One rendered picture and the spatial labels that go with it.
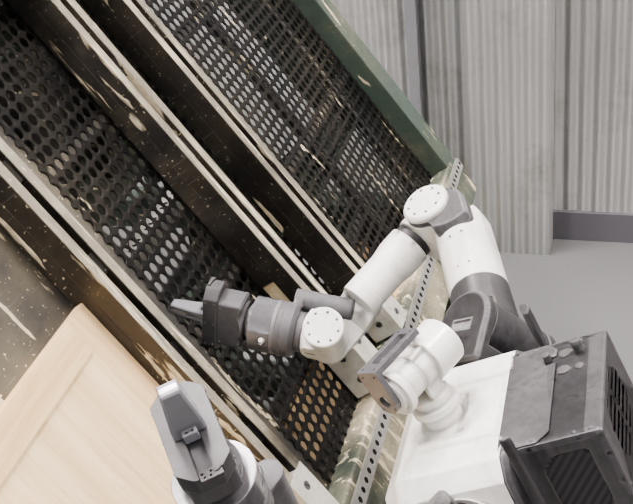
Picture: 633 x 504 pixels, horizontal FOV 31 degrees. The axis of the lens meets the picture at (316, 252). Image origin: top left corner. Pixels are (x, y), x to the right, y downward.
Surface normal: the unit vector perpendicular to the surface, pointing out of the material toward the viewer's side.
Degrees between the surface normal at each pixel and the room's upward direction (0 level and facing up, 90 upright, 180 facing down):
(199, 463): 16
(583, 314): 0
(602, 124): 90
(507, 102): 90
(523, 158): 90
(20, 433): 55
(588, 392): 26
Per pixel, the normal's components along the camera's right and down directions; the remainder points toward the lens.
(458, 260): -0.53, -0.62
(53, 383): 0.74, -0.46
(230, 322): -0.24, 0.51
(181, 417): 0.36, 0.58
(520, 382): -0.47, -0.81
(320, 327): -0.10, -0.32
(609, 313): -0.10, -0.86
